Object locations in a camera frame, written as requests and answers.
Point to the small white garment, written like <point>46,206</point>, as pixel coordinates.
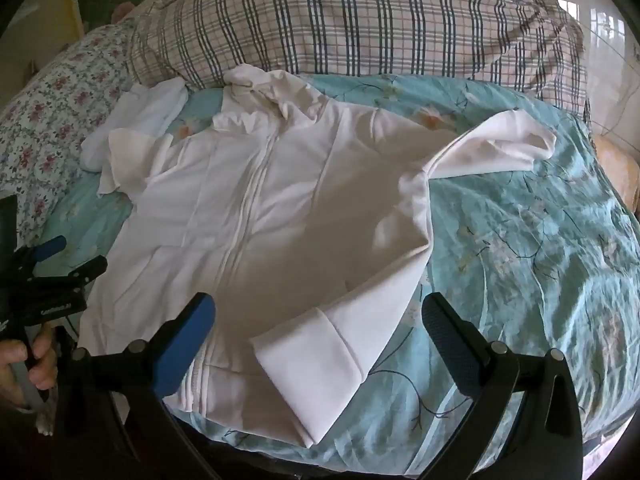
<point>145,110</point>

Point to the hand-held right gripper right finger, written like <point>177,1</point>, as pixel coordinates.
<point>446,347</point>

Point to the peach cloth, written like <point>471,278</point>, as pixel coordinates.
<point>620,170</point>

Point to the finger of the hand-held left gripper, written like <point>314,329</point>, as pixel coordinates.
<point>50,247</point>
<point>85,270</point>

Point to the plaid quilt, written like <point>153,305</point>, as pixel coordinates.
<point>375,25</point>

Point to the person's left hand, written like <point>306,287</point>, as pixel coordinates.
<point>42,367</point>

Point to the white zip jacket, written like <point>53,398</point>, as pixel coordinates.
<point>280,210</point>

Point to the floral pillow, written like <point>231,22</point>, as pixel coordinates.
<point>50,110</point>

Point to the teal floral bedsheet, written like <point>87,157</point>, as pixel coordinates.
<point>525,240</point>

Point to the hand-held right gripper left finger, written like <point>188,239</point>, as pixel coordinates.
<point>186,340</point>

